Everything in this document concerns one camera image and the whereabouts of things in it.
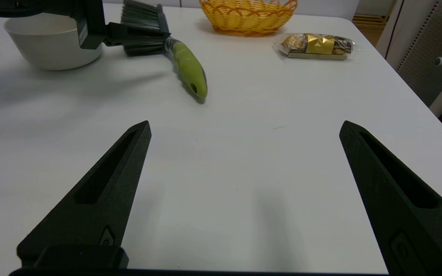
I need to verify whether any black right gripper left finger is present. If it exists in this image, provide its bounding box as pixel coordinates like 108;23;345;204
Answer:
17;121;152;269

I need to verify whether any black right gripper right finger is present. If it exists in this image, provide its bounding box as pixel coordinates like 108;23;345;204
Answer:
339;121;442;276

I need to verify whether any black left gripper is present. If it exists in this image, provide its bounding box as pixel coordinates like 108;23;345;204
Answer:
0;0;170;51

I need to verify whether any black brush with green handle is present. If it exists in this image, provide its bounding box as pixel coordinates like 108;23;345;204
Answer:
120;0;208;104

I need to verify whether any beige round bowl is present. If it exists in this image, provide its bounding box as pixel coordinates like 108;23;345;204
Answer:
4;13;103;71

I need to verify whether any orange woven plastic basket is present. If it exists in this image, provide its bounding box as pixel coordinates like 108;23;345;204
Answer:
200;0;299;38

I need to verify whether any grey perforated panel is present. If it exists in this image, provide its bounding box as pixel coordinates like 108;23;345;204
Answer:
397;0;442;108

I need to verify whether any clear wrapped snack packet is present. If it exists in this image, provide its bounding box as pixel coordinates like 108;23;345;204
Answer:
274;33;356;62

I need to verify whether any brown wooden crate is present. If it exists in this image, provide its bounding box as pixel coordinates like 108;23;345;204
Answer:
353;15;384;47

